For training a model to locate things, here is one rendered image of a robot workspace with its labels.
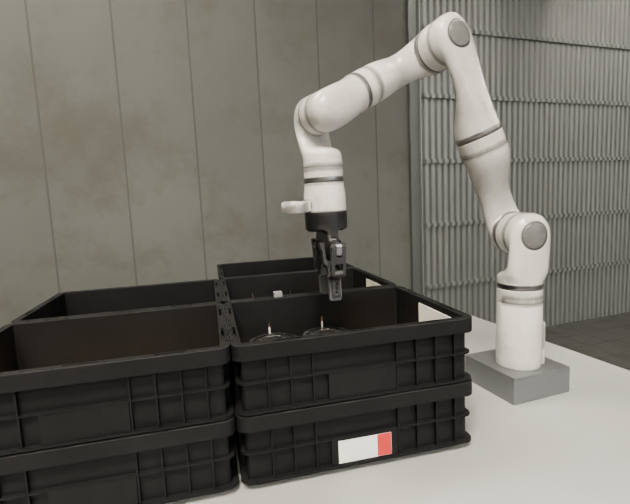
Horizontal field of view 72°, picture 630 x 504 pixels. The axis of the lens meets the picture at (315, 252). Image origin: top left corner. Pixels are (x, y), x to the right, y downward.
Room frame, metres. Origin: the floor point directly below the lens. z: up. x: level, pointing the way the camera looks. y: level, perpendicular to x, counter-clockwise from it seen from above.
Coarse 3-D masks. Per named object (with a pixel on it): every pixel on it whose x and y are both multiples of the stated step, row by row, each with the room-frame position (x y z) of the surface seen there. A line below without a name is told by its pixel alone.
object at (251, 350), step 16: (368, 288) 0.96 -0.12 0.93; (384, 288) 0.96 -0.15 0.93; (400, 288) 0.95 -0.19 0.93; (224, 304) 0.87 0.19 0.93; (240, 304) 0.89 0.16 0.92; (432, 304) 0.81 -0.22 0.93; (432, 320) 0.69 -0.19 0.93; (448, 320) 0.69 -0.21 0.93; (464, 320) 0.69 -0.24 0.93; (304, 336) 0.64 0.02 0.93; (320, 336) 0.63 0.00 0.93; (336, 336) 0.64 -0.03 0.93; (352, 336) 0.64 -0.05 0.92; (368, 336) 0.65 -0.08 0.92; (384, 336) 0.66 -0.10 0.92; (400, 336) 0.66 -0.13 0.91; (416, 336) 0.67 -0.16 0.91; (432, 336) 0.68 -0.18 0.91; (240, 352) 0.61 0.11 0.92; (256, 352) 0.61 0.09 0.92; (272, 352) 0.62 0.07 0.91; (288, 352) 0.62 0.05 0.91; (304, 352) 0.63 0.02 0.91
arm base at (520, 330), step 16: (496, 288) 0.93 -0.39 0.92; (496, 304) 0.93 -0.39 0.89; (512, 304) 0.88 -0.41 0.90; (528, 304) 0.87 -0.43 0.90; (496, 320) 0.93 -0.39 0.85; (512, 320) 0.88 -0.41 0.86; (528, 320) 0.87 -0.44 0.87; (496, 336) 0.92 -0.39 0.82; (512, 336) 0.88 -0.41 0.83; (528, 336) 0.87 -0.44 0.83; (544, 336) 0.91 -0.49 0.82; (496, 352) 0.92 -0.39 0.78; (512, 352) 0.88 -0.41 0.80; (528, 352) 0.87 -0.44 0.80; (544, 352) 0.91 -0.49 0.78; (512, 368) 0.88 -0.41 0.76; (528, 368) 0.87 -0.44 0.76
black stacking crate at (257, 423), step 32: (448, 384) 0.69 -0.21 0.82; (256, 416) 0.61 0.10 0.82; (288, 416) 0.62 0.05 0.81; (320, 416) 0.63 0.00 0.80; (352, 416) 0.66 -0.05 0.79; (384, 416) 0.67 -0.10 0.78; (416, 416) 0.68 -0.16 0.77; (448, 416) 0.69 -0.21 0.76; (256, 448) 0.62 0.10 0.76; (288, 448) 0.62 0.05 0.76; (320, 448) 0.64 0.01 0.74; (416, 448) 0.68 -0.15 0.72; (256, 480) 0.61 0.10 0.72
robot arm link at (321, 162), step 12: (300, 132) 0.79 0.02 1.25; (300, 144) 0.78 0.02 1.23; (312, 144) 0.78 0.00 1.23; (324, 144) 0.79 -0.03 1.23; (312, 156) 0.75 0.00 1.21; (324, 156) 0.74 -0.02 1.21; (336, 156) 0.75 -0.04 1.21; (312, 168) 0.75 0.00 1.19; (324, 168) 0.74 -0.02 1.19; (336, 168) 0.75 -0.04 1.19; (312, 180) 0.75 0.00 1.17; (324, 180) 0.74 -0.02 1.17; (336, 180) 0.75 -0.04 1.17
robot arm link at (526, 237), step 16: (512, 224) 0.88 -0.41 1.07; (528, 224) 0.87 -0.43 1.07; (544, 224) 0.88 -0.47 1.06; (496, 240) 0.93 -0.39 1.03; (512, 240) 0.87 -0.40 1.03; (528, 240) 0.87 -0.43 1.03; (544, 240) 0.88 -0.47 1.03; (512, 256) 0.87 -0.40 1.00; (528, 256) 0.87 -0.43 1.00; (544, 256) 0.88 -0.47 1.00; (512, 272) 0.88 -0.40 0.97; (528, 272) 0.87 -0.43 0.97; (544, 272) 0.88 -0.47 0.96; (512, 288) 0.88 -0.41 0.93; (528, 288) 0.87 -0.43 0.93
